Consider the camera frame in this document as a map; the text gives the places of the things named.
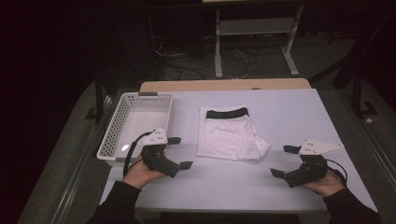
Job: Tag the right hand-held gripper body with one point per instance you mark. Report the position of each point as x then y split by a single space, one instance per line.
308 172

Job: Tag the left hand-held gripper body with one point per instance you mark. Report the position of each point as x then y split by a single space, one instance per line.
158 160

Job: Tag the white perforated plastic basket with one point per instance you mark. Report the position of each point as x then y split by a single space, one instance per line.
137 124

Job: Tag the white shorts with black waistband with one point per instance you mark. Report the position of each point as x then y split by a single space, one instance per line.
229 137

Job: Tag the person's right hand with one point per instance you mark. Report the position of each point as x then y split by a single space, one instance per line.
327 185

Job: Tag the person's left hand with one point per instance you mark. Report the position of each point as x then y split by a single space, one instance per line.
140 175

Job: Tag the wooden table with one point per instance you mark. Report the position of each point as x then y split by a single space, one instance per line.
224 84

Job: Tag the small white ball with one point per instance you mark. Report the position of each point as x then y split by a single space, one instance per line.
369 120

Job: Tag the white metal stand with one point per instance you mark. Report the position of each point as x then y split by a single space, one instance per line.
218 46

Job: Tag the black metal stand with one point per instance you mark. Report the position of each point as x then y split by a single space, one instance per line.
358 46

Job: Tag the black metal frame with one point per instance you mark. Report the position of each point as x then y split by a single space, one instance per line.
99 93

